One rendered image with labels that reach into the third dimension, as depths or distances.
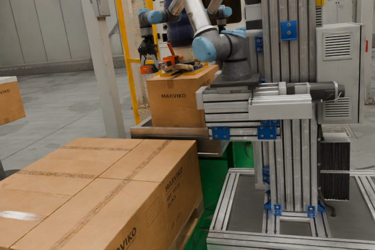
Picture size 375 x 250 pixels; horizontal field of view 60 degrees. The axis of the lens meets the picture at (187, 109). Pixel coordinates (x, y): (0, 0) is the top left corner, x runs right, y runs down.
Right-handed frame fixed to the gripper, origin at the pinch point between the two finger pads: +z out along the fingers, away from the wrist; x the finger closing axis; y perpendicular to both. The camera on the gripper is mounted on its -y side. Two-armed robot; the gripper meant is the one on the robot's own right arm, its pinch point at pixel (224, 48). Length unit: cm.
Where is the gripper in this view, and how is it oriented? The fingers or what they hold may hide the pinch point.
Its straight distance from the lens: 279.4
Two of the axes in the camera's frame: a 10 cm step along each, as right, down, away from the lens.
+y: -3.4, 2.9, -9.0
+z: 1.1, 9.6, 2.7
